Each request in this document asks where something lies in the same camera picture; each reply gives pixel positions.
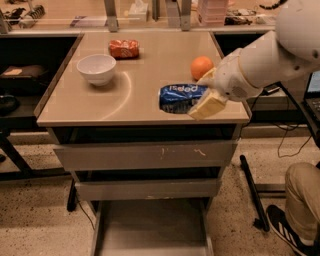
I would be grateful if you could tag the black sneaker white stripes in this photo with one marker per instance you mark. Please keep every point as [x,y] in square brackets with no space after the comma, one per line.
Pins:
[280,226]

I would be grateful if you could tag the person leg khaki trousers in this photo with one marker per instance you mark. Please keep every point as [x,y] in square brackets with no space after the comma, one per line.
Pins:
[302,208]

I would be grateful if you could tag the top drawer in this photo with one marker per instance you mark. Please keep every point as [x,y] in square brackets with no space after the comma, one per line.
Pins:
[153,155]

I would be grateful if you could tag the blue pepsi can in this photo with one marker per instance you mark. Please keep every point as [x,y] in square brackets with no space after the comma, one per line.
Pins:
[180,98]

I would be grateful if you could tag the tissue box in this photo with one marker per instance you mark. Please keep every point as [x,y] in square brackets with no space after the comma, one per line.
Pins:
[138,11]

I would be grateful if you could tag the black table leg bar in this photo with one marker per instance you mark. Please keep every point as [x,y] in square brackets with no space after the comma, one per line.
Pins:
[261,221]

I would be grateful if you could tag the white bowl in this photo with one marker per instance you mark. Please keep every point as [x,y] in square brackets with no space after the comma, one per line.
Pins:
[97,69]

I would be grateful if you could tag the middle drawer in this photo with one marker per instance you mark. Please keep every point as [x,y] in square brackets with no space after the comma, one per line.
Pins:
[148,189]

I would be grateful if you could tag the orange fruit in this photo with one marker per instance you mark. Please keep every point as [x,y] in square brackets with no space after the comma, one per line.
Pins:
[200,66]

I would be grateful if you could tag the open bottom drawer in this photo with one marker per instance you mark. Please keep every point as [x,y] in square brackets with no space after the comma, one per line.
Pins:
[168,227]

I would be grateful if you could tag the orange snack bag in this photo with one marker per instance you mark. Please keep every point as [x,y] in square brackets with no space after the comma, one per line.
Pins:
[123,49]

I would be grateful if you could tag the pink stacked box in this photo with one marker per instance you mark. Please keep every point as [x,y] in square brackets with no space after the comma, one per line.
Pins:
[212,12]

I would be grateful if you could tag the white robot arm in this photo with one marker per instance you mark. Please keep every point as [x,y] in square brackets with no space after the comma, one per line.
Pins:
[290,50]

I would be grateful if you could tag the black bag on shelf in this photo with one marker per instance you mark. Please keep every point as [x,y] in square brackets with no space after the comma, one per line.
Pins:
[24,80]

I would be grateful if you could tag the black power adapter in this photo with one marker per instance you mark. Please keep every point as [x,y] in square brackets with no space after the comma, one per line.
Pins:
[270,89]

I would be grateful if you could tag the beige drawer cabinet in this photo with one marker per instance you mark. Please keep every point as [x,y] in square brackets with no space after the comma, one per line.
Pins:
[127,109]

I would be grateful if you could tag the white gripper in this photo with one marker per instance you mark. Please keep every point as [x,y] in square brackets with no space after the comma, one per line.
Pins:
[230,79]

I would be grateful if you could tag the laptop computer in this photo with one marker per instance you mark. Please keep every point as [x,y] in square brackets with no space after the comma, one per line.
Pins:
[311,98]

